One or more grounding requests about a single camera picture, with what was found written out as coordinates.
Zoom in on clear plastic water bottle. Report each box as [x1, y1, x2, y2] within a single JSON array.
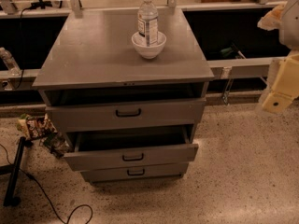
[[137, 0, 158, 47]]

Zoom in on grey bottom drawer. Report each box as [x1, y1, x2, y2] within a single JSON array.
[[81, 162, 189, 182]]

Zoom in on grey top drawer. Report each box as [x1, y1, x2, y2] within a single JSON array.
[[46, 98, 206, 133]]

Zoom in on dark green snack packet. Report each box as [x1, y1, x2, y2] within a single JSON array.
[[43, 133, 71, 158]]

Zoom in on green object behind counter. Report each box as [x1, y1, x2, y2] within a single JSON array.
[[221, 47, 240, 58]]

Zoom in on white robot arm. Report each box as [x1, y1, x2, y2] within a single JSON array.
[[257, 0, 299, 114]]

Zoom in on snack bag on floor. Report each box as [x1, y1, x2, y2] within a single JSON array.
[[17, 114, 56, 140]]

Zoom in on black stand leg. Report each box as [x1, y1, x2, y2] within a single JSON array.
[[0, 136, 26, 206]]

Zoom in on white ceramic bowl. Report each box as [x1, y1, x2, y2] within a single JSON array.
[[131, 32, 167, 59]]

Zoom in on black floor cable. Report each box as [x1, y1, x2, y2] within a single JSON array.
[[0, 143, 94, 224]]

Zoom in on grey drawer cabinet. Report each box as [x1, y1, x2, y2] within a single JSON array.
[[32, 7, 216, 184]]

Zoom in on grey open middle drawer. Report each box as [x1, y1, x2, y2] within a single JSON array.
[[65, 125, 198, 171]]

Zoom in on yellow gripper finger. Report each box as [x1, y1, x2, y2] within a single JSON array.
[[261, 90, 293, 113]]

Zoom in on clear bottle at left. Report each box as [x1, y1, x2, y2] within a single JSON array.
[[0, 48, 21, 77]]

